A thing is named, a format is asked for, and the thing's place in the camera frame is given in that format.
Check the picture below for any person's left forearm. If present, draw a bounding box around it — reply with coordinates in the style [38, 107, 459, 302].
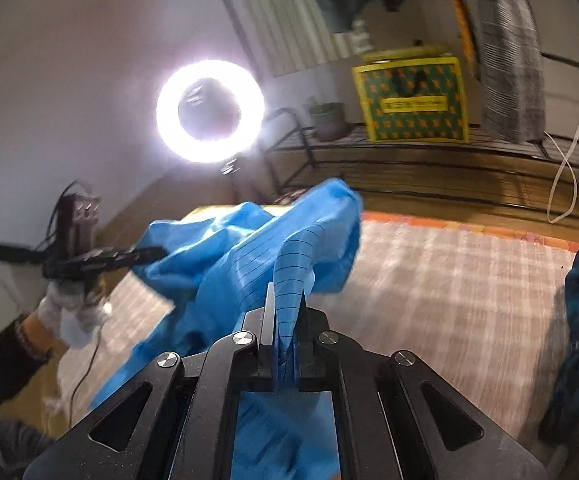
[0, 312, 70, 423]

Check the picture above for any beige plaid blanket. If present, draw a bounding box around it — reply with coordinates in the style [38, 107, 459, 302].
[54, 205, 579, 480]

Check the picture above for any yellow green patterned box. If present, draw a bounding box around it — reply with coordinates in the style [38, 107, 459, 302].
[352, 44, 471, 144]

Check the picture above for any person's left hand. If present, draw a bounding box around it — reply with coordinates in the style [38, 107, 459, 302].
[38, 277, 114, 352]

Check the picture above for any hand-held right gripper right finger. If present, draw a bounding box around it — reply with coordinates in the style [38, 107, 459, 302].
[297, 292, 545, 480]

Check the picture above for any grey plant pot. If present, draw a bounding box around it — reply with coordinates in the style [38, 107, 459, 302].
[308, 101, 349, 142]

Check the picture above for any black cable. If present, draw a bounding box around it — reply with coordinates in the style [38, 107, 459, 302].
[68, 327, 103, 428]

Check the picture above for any ring light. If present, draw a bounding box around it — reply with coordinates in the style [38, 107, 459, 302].
[156, 59, 266, 177]

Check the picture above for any blue striped garment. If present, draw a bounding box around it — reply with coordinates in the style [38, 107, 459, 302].
[90, 177, 363, 480]

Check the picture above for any black metal clothes rack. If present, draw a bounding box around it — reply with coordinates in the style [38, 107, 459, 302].
[264, 107, 579, 243]

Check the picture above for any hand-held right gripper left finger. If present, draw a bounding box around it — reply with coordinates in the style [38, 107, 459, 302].
[22, 282, 278, 480]

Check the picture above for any orange strap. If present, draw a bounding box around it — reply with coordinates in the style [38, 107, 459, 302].
[443, 0, 477, 78]

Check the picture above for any grey plaid hanging garment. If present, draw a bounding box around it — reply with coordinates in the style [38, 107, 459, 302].
[473, 0, 546, 145]

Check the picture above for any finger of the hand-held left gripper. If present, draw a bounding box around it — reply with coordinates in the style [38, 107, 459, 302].
[67, 245, 168, 277]

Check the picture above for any white cord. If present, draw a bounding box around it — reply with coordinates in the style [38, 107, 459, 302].
[546, 25, 579, 224]

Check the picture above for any orange patterned bed sheet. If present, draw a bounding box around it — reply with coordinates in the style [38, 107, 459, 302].
[184, 204, 579, 255]

